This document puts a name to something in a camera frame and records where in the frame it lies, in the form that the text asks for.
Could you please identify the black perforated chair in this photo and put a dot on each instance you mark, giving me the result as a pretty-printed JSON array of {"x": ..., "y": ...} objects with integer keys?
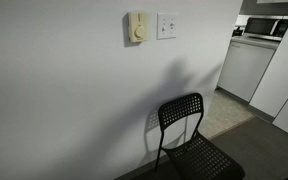
[{"x": 198, "y": 158}]

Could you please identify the white kitchen counter cabinet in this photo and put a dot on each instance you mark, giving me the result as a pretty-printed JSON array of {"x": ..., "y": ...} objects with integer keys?
[{"x": 245, "y": 64}]

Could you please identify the small dark countertop object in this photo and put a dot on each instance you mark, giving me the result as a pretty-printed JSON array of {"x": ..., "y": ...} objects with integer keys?
[{"x": 237, "y": 32}]

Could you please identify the white tall cabinet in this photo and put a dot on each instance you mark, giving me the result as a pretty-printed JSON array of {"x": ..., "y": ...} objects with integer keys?
[{"x": 270, "y": 100}]

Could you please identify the silver black microwave oven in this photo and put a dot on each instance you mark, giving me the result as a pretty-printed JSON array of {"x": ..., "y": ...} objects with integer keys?
[{"x": 266, "y": 27}]

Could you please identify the beige wall thermostat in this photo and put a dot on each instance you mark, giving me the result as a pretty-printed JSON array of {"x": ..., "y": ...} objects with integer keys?
[{"x": 137, "y": 26}]

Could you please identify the white double switch plate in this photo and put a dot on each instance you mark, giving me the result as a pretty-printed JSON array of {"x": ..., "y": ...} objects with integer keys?
[{"x": 166, "y": 18}]

